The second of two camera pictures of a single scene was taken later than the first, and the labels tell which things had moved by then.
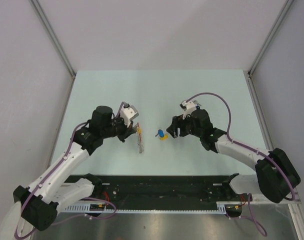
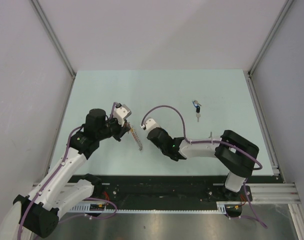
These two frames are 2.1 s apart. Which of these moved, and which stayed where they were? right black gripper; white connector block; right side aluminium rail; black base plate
Moved: white connector block; right black gripper
Stayed: black base plate; right side aluminium rail
